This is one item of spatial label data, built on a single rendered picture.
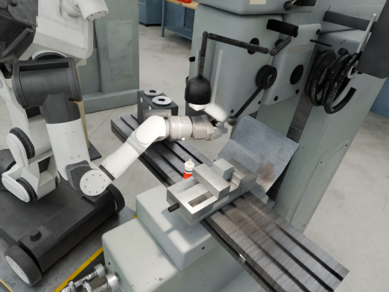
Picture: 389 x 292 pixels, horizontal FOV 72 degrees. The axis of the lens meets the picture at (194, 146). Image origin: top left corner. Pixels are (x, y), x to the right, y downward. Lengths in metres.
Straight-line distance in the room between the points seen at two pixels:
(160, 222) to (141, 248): 0.14
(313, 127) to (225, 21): 0.62
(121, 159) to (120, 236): 0.43
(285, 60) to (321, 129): 0.38
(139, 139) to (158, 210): 0.37
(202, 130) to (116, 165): 0.31
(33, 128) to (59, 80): 0.51
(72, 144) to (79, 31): 0.31
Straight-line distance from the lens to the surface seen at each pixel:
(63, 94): 0.78
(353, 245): 2.61
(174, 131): 0.90
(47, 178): 1.54
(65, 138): 0.80
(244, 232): 1.02
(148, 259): 1.14
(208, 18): 0.82
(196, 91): 0.70
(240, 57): 0.77
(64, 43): 0.84
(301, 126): 1.21
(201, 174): 1.01
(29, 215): 1.64
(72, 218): 1.53
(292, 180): 1.34
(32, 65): 0.84
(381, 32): 0.88
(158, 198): 1.17
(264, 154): 1.30
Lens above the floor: 1.73
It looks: 35 degrees down
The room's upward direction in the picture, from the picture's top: 8 degrees clockwise
